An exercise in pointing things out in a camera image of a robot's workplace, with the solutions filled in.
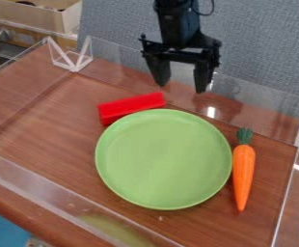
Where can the cardboard box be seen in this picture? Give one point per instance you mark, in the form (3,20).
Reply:
(52,15)

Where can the green round plate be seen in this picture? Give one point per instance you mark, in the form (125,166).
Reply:
(163,159)

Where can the orange toy carrot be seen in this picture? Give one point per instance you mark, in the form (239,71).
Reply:
(243,166)

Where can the wooden shelf with knob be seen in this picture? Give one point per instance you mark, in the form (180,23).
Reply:
(17,37)

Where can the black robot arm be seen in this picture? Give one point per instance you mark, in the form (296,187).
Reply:
(180,43)

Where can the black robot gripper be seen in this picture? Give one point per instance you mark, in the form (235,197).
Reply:
(200,51)

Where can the clear acrylic enclosure wall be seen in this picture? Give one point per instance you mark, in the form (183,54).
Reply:
(51,193)

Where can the red wedge block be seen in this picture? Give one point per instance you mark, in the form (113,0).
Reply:
(113,110)

